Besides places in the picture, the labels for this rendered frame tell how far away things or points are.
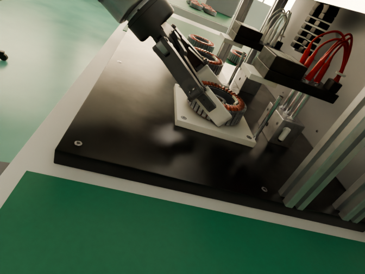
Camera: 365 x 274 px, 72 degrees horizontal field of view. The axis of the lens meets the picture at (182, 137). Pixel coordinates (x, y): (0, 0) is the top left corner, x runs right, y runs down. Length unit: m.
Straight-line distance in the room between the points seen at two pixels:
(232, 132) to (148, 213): 0.22
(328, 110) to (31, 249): 0.57
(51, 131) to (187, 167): 0.19
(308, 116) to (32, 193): 0.57
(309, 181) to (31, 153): 0.34
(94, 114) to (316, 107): 0.49
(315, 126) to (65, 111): 0.51
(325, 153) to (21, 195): 0.34
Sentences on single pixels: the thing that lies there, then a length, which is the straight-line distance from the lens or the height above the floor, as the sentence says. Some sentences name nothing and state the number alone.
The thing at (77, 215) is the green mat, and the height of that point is 0.75.
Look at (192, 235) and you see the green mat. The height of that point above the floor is 0.75.
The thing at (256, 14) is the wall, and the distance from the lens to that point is 5.46.
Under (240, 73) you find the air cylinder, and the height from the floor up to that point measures 0.80.
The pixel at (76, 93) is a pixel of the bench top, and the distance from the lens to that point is 0.47.
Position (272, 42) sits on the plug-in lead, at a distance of 0.72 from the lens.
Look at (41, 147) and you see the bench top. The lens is 0.35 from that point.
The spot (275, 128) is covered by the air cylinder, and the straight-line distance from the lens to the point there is 0.51.
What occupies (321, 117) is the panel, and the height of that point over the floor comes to 0.83.
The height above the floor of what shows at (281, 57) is 0.92.
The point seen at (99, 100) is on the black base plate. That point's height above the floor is 0.77.
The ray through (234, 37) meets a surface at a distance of 0.67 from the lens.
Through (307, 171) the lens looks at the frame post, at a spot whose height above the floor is 0.83.
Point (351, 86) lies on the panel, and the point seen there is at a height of 0.91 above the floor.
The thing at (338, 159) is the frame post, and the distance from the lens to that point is 0.36.
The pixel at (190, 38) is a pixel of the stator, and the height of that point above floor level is 0.78.
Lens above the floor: 0.98
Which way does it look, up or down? 32 degrees down
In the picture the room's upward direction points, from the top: 24 degrees clockwise
